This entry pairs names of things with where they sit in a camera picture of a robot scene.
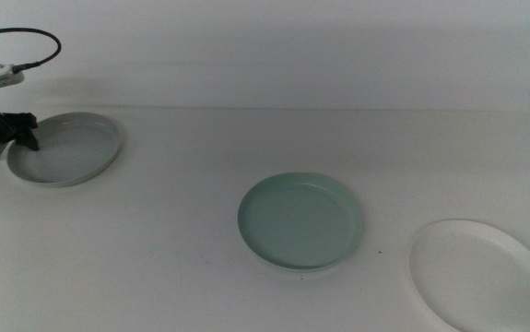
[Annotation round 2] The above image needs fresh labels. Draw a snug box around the white shallow bowl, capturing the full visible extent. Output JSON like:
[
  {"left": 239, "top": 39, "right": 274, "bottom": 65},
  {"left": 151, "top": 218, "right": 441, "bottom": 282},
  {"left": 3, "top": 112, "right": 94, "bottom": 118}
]
[{"left": 407, "top": 219, "right": 530, "bottom": 332}]

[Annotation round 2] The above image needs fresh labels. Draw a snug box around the black camera cable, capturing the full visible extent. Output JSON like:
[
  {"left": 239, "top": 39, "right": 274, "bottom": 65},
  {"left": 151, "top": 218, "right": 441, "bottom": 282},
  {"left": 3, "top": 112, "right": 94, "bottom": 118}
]
[{"left": 0, "top": 27, "right": 63, "bottom": 74}]

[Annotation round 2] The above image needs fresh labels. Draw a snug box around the pale green shallow bowl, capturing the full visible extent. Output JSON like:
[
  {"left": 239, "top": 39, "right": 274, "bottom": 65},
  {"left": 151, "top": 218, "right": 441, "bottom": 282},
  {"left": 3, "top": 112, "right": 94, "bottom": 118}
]
[{"left": 237, "top": 172, "right": 364, "bottom": 272}]

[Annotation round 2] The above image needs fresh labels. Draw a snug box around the grey shallow bowl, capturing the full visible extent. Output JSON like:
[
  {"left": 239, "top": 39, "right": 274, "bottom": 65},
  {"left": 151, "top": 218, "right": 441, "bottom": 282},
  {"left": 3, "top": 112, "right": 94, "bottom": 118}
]
[{"left": 6, "top": 112, "right": 122, "bottom": 188}]

